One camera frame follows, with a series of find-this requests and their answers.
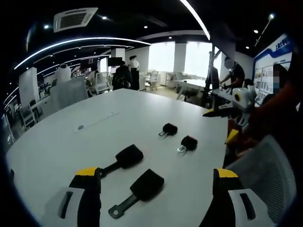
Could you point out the black computer monitor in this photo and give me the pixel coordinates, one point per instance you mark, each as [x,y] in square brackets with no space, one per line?
[114,62]

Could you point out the blue white wall poster board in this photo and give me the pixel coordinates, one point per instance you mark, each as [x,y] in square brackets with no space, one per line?
[267,68]

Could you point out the grey mesh office chair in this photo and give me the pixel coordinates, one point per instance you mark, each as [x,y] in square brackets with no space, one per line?
[267,170]

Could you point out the black seat belt buckle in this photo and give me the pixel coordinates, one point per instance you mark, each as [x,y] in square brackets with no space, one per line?
[129,156]
[146,185]

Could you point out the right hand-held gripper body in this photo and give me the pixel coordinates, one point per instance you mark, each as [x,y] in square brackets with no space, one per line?
[245,99]

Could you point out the white robot figure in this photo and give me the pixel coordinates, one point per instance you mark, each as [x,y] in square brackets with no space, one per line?
[62,72]

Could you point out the person's right forearm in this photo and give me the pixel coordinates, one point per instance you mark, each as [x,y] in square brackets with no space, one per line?
[272,104]

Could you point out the white office chair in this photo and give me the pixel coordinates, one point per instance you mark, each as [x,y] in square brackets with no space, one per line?
[154,79]

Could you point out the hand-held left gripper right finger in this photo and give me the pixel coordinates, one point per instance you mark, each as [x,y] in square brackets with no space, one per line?
[225,203]

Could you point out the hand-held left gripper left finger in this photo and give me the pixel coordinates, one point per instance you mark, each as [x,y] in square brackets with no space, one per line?
[87,201]

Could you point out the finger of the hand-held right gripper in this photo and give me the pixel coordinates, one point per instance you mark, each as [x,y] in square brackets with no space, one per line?
[219,113]
[232,136]

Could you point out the white office desk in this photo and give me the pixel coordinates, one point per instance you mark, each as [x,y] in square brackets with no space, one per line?
[189,84]

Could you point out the ceiling air conditioner unit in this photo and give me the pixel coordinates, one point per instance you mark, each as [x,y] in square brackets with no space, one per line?
[74,19]

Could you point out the grey fabric office chair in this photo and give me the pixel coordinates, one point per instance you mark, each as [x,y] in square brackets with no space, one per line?
[68,93]

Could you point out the person's body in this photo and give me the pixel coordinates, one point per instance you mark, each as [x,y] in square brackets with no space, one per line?
[284,132]

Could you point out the metal seat belt tongue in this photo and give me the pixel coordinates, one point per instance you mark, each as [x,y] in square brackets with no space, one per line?
[189,142]
[169,128]

